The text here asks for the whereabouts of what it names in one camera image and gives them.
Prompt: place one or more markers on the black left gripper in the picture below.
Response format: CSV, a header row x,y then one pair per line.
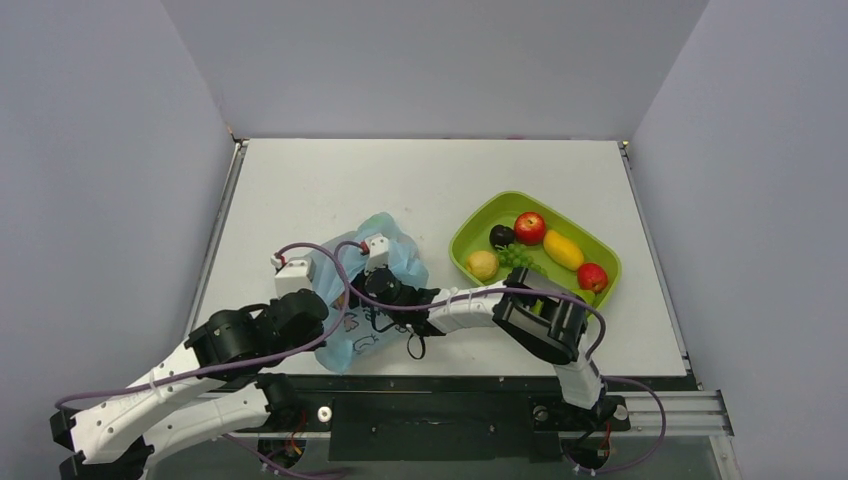
x,y
312,339

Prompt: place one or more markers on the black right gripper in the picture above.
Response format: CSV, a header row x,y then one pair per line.
x,y
370,286

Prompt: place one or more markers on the blue printed plastic bag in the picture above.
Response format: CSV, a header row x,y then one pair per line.
x,y
364,329

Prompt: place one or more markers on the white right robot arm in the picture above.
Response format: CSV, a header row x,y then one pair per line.
x,y
552,323

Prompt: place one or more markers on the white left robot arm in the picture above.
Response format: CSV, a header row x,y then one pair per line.
x,y
212,384

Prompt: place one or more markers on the yellow fake lemon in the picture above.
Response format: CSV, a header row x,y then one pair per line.
x,y
482,265

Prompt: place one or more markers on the dark purple fake plum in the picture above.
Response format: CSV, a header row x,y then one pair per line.
x,y
501,237

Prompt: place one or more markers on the green fake grapes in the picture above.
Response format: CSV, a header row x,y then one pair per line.
x,y
516,255

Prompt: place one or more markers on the yellow fake mango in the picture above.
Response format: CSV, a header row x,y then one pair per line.
x,y
563,251

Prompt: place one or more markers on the small red fake apple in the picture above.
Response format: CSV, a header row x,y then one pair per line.
x,y
592,277

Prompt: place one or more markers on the green plastic tray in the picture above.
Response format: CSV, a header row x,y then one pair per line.
x,y
503,209

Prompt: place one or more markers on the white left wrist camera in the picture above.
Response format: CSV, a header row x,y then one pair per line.
x,y
292,275

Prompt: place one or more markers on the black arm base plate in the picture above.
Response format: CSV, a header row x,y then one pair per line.
x,y
466,418

